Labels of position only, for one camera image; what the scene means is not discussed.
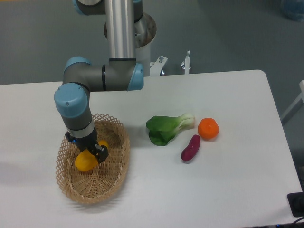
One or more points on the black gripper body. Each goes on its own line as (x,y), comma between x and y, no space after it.
(83,143)

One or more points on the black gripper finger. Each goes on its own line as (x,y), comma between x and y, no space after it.
(100,152)

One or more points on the yellow mango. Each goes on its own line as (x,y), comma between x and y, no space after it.
(85,161)

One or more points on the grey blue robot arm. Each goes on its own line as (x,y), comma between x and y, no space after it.
(80,77)

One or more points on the oval wicker basket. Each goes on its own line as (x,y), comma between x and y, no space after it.
(105,179)

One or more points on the green bok choy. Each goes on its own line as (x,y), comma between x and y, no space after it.
(162,129)

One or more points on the purple sweet potato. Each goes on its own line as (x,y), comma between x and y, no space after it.
(192,148)

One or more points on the orange tangerine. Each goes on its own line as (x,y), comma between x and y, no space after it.
(208,128)

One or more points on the black device at edge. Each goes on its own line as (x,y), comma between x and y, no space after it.
(296,203)

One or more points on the white furniture leg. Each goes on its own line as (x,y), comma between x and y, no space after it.
(294,107)

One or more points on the white metal base frame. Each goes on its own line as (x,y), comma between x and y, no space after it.
(159,67)

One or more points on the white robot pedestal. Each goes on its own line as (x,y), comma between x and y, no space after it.
(143,56)

